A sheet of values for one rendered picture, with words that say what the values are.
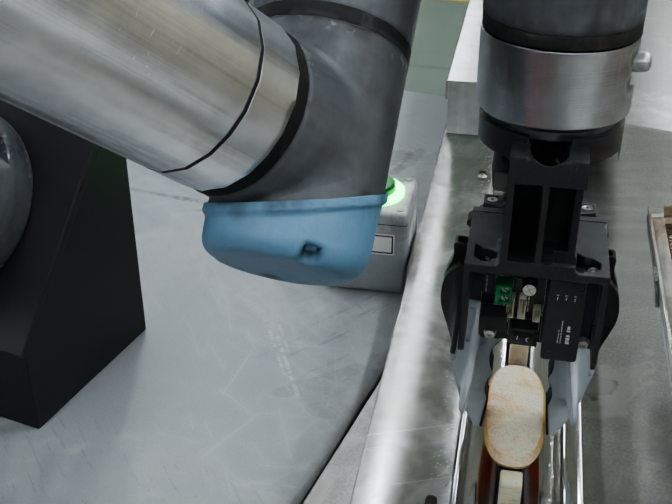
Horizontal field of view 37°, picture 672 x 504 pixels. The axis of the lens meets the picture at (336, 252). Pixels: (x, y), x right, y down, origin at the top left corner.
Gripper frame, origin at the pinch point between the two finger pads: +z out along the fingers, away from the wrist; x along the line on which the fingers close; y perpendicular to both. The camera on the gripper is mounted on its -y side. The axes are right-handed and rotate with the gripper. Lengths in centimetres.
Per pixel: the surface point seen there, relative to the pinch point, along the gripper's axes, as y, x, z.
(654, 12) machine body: -108, 17, 7
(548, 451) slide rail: 0.2, 2.3, 3.3
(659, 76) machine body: -80, 16, 7
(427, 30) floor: -347, -41, 89
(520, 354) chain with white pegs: -8.2, 0.2, 2.1
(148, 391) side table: -4.4, -26.0, 6.5
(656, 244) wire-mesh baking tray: -20.6, 9.8, -0.7
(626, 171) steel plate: -49, 10, 6
